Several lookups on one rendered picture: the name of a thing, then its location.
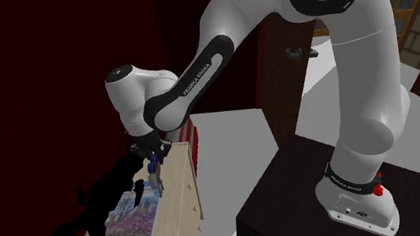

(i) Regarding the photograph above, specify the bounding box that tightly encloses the blue and grey figure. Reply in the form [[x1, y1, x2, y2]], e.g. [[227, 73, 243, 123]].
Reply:
[[145, 151, 167, 200]]

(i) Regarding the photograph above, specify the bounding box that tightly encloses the dark robot stand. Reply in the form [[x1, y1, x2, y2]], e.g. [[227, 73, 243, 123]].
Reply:
[[222, 118, 420, 236]]

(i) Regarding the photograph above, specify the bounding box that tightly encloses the book with purple flower cover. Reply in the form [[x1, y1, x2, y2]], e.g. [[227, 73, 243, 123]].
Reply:
[[62, 177, 168, 236]]

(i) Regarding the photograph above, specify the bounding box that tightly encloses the brown wooden door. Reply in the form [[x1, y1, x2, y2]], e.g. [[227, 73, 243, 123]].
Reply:
[[244, 7, 332, 149]]

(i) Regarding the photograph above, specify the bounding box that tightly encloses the red striped furniture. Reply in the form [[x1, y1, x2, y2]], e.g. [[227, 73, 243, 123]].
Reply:
[[162, 114, 204, 180]]

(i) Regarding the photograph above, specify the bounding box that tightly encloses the light wooden chest of drawers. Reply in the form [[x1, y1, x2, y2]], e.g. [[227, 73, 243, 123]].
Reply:
[[66, 139, 207, 236]]

